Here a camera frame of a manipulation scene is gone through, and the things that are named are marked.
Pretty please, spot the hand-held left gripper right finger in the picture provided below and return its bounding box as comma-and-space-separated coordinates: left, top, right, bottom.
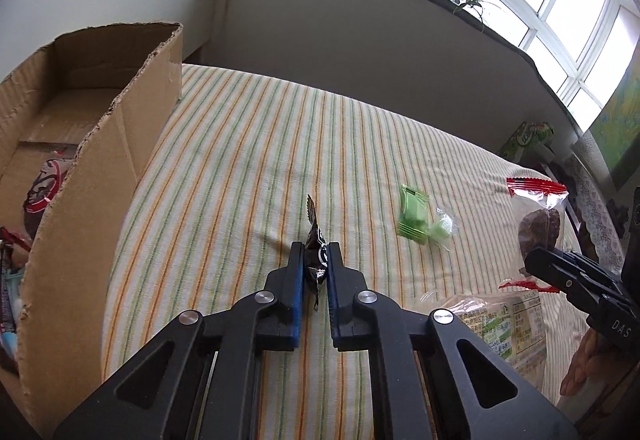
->
325, 241, 578, 440

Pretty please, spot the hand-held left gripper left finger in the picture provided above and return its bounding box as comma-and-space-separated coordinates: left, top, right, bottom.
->
52, 241, 307, 440

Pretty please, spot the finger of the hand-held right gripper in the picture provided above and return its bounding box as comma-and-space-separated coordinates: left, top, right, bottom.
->
530, 273, 632, 322
524, 247, 622, 292

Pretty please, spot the clear red-edged pastry packet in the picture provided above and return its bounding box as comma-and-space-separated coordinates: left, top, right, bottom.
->
500, 177, 571, 295

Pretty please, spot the dark candy wrapper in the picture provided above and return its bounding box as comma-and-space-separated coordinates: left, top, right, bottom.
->
302, 194, 331, 311

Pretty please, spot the cardboard box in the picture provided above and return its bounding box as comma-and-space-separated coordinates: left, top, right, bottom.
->
0, 22, 183, 428

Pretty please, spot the person's right hand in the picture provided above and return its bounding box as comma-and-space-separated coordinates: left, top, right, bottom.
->
560, 330, 623, 398

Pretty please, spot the white lace cloth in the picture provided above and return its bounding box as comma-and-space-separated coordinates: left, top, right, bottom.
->
570, 130, 621, 261

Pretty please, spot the sliced bread loaf bag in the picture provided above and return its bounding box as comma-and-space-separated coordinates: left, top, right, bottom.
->
417, 293, 551, 381

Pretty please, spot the dark wooden furniture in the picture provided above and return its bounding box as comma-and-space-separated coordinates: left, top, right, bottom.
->
537, 155, 586, 241

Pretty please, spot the small light green candy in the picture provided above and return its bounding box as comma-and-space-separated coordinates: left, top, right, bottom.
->
396, 184, 458, 246

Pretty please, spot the green printed box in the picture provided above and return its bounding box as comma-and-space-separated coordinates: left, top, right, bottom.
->
499, 120, 556, 161

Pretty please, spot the green painting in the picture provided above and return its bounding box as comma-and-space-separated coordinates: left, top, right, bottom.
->
582, 65, 640, 191

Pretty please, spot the round red white packet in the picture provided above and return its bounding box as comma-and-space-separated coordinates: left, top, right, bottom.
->
22, 155, 76, 241

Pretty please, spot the teal snack packet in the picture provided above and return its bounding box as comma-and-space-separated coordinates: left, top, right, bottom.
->
0, 332, 23, 363

